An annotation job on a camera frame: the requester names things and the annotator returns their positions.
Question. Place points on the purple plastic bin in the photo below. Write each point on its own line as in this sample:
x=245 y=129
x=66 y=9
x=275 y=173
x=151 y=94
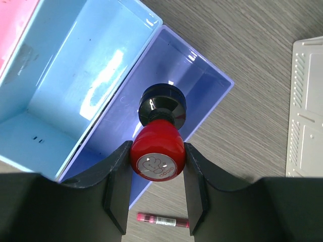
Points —
x=167 y=59

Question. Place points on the pink plastic bin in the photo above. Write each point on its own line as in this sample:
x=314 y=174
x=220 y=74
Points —
x=15 y=15

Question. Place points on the red pen refill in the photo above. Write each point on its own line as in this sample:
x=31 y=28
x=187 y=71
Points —
x=162 y=220

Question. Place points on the red black stamp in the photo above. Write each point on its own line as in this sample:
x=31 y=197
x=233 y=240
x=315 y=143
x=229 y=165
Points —
x=158 y=153

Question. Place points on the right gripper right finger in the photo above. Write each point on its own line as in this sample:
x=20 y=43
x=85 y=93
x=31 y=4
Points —
x=222 y=207

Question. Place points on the light blue bin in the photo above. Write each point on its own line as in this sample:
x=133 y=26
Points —
x=71 y=59

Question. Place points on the white desk file organizer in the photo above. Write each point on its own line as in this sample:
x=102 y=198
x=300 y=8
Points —
x=304 y=148

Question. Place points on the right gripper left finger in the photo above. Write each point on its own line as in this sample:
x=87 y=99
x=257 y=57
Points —
x=91 y=206

